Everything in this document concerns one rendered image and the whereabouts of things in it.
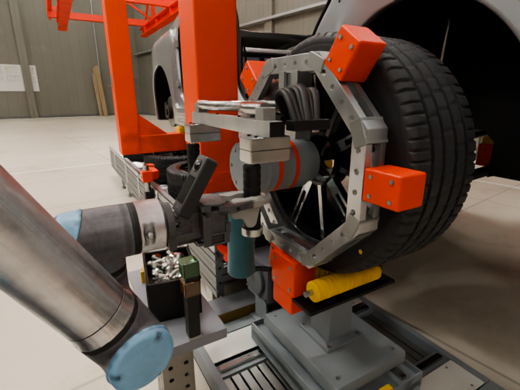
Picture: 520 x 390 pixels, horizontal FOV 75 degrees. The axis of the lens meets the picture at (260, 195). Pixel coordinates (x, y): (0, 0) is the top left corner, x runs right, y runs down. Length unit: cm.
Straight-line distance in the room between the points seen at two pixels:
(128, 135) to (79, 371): 204
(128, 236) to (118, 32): 270
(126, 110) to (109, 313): 276
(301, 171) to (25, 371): 133
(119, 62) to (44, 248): 280
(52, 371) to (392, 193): 142
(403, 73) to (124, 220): 62
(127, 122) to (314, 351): 248
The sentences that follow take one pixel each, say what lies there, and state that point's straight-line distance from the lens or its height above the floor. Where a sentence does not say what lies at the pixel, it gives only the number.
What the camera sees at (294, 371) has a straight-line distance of 124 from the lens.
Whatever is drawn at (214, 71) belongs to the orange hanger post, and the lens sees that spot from 128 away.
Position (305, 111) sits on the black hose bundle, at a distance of 68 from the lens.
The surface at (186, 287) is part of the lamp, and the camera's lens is 82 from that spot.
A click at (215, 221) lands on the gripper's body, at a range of 63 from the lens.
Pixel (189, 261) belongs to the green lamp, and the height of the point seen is 66.
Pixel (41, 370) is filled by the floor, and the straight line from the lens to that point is 170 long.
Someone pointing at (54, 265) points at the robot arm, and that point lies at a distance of 42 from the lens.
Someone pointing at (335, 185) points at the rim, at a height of 79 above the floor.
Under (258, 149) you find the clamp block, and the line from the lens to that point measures 64.
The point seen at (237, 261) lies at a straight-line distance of 104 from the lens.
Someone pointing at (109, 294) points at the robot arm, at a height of 79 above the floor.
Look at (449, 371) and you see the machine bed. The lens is 152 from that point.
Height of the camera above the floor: 103
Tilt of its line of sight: 17 degrees down
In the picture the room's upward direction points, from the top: straight up
